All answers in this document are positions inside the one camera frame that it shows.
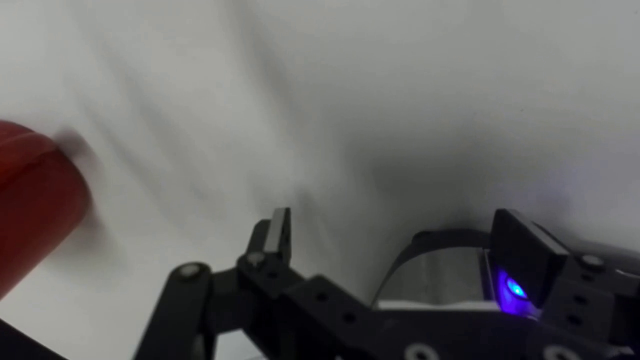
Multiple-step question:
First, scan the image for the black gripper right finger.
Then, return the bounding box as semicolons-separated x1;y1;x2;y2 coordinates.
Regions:
489;208;640;335

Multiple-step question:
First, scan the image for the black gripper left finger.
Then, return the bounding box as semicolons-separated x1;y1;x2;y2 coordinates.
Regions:
236;208;301;289

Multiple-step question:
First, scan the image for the silver two-slot toaster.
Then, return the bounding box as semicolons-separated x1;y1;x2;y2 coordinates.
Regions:
369;226;640;314

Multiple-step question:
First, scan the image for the small red cup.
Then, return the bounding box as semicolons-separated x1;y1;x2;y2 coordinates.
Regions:
0;121;90;296

